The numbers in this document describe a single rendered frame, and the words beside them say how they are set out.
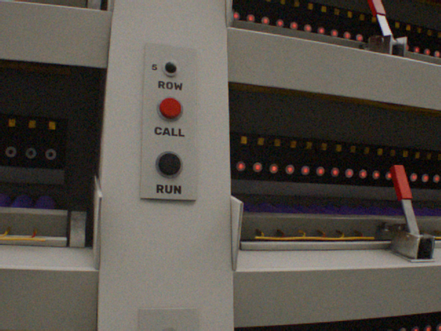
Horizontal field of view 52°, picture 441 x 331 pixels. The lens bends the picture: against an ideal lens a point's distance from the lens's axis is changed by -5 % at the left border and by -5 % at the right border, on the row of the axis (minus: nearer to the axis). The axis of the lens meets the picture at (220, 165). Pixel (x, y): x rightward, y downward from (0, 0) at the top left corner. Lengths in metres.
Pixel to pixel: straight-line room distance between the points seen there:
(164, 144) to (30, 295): 0.14
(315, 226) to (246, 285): 0.12
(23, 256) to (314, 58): 0.29
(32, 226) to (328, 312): 0.24
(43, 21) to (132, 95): 0.09
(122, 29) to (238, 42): 0.10
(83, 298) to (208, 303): 0.09
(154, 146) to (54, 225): 0.10
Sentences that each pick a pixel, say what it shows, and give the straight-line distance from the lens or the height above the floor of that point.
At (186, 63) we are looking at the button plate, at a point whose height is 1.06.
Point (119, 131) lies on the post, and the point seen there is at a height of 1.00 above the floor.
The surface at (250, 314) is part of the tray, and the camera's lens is 0.36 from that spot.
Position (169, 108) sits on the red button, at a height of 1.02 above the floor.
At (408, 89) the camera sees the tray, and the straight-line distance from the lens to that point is 0.49.
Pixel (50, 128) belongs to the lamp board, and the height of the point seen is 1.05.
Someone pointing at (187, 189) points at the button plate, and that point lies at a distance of 0.34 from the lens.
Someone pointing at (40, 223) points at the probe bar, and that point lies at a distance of 0.37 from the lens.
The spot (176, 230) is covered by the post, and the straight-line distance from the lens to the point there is 0.33.
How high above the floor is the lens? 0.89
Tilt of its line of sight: 15 degrees up
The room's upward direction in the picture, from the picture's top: 1 degrees counter-clockwise
